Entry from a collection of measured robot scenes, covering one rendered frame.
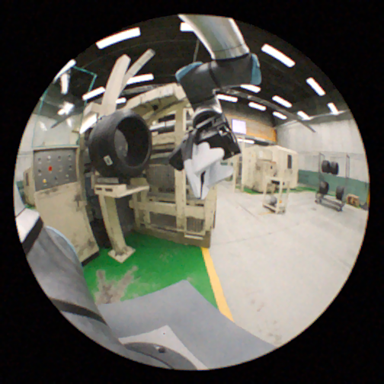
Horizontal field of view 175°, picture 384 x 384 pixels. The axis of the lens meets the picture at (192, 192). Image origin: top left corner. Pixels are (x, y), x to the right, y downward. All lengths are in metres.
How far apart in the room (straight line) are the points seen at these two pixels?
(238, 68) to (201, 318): 0.61
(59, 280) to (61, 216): 1.17
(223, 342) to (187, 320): 0.12
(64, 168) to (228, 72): 1.37
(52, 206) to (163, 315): 1.19
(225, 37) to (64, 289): 0.43
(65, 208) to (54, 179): 0.29
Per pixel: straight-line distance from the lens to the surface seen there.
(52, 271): 0.19
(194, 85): 0.36
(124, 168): 0.86
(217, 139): 0.21
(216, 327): 0.38
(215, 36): 0.29
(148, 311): 0.41
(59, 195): 1.30
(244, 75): 0.32
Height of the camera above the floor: 0.97
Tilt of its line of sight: 13 degrees down
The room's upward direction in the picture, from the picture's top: straight up
